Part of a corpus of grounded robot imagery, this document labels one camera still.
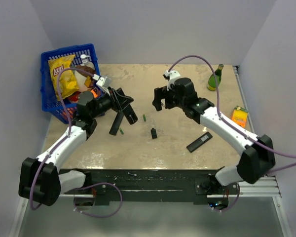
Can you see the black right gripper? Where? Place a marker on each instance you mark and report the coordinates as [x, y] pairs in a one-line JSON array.
[[161, 93]]

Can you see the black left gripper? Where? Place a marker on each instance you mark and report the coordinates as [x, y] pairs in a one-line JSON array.
[[118, 101]]

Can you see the black battery cover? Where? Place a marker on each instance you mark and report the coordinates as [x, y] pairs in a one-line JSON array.
[[153, 133]]

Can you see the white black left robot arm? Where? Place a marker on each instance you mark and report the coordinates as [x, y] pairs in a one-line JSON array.
[[40, 180]]

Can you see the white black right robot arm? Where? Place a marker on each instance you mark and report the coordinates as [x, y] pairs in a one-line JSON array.
[[256, 158]]

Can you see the orange carton in basket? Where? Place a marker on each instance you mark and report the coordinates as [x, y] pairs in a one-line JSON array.
[[96, 93]]

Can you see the brown and white pouch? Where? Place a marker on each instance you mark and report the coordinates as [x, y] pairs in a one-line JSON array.
[[84, 78]]

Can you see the green glass bottle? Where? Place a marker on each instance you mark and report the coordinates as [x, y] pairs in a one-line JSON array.
[[215, 78]]

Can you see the white pump soap bottle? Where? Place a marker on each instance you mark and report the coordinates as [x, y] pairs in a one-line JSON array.
[[85, 61]]

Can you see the yellow Lays chips bag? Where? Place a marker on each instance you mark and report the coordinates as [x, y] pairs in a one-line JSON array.
[[67, 81]]

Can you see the blue plastic basket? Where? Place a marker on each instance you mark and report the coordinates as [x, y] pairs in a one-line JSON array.
[[48, 96]]

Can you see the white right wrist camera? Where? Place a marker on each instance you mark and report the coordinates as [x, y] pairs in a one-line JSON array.
[[171, 77]]

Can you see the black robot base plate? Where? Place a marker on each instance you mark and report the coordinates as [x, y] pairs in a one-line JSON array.
[[147, 185]]

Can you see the aluminium frame rail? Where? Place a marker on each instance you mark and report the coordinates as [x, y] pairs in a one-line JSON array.
[[265, 187]]

